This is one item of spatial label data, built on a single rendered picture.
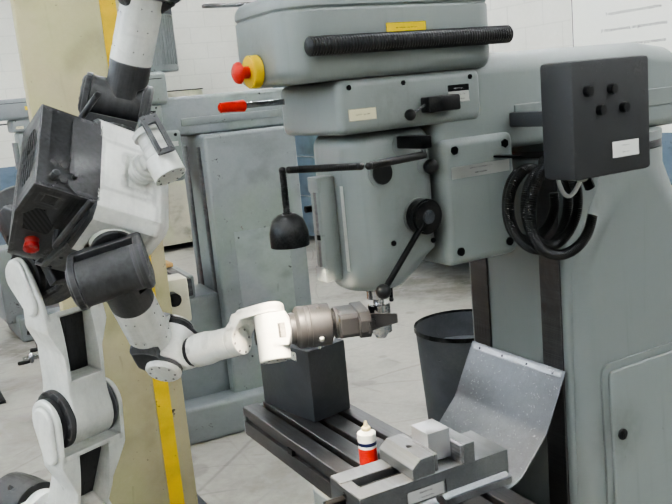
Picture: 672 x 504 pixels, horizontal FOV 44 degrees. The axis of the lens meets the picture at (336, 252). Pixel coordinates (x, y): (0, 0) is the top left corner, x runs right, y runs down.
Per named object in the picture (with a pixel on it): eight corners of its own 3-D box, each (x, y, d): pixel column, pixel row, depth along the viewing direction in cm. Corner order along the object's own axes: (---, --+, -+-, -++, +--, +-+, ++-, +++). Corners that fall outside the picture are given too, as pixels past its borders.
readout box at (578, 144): (579, 182, 145) (575, 60, 141) (543, 179, 153) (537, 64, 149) (656, 167, 154) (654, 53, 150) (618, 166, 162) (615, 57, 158)
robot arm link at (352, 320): (371, 304, 166) (312, 312, 164) (374, 350, 168) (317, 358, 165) (357, 290, 178) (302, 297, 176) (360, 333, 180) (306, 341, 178)
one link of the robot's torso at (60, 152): (-27, 291, 168) (41, 201, 145) (-9, 161, 185) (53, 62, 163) (110, 321, 184) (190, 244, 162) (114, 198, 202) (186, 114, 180)
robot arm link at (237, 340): (270, 299, 166) (219, 314, 173) (277, 343, 164) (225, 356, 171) (289, 301, 172) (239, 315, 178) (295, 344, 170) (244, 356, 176)
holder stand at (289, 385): (314, 423, 206) (306, 347, 202) (264, 403, 222) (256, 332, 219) (350, 408, 213) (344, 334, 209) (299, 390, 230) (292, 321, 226)
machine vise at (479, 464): (365, 538, 151) (360, 482, 149) (328, 505, 164) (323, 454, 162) (514, 482, 166) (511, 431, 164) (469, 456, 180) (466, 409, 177)
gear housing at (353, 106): (341, 136, 149) (336, 80, 147) (282, 136, 170) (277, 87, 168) (484, 118, 165) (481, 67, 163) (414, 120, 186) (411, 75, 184)
